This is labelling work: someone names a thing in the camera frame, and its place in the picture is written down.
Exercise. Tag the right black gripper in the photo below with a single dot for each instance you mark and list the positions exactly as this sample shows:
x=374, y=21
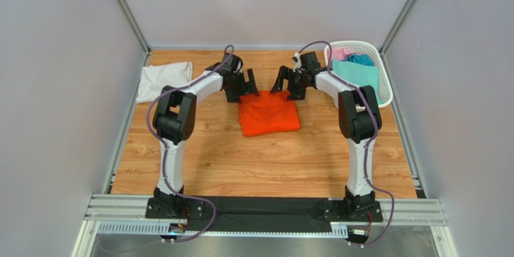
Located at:
x=292, y=82

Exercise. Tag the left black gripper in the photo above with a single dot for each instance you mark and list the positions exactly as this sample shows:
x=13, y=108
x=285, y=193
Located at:
x=247, y=87

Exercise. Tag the orange t-shirt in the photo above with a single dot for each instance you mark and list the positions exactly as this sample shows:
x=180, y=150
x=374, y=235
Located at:
x=267, y=113

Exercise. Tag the white t-shirt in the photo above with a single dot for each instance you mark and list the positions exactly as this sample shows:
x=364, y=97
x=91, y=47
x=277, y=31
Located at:
x=154, y=78

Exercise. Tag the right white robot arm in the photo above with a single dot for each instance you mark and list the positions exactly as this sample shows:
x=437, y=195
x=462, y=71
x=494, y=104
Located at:
x=359, y=120

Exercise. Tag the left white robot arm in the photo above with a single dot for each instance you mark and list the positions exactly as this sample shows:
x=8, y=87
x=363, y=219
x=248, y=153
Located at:
x=173, y=124

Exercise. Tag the pink t-shirt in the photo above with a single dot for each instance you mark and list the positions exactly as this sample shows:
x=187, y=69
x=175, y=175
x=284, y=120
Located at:
x=338, y=53

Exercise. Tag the teal t-shirt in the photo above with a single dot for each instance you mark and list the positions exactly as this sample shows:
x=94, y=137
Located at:
x=358, y=73

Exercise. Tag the blue t-shirt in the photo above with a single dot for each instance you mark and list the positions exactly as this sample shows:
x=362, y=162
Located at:
x=362, y=59

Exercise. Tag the white plastic laundry basket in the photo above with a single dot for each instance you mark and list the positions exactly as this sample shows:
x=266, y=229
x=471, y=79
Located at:
x=360, y=47

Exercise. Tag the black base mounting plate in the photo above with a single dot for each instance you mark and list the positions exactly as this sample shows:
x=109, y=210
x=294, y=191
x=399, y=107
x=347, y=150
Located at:
x=264, y=215

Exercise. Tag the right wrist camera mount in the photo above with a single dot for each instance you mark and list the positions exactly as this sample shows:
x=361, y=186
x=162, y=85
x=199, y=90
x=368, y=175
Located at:
x=296, y=58

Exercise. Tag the right aluminium corner post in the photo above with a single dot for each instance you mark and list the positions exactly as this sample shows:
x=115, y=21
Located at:
x=402, y=17

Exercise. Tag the aluminium corner post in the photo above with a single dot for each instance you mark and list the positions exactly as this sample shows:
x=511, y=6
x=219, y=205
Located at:
x=402, y=17
x=134, y=26

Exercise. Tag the aluminium frame rail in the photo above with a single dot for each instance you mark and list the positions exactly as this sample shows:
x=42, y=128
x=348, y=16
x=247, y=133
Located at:
x=125, y=214

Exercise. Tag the left aluminium corner post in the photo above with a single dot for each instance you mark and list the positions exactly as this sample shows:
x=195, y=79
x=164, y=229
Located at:
x=134, y=26

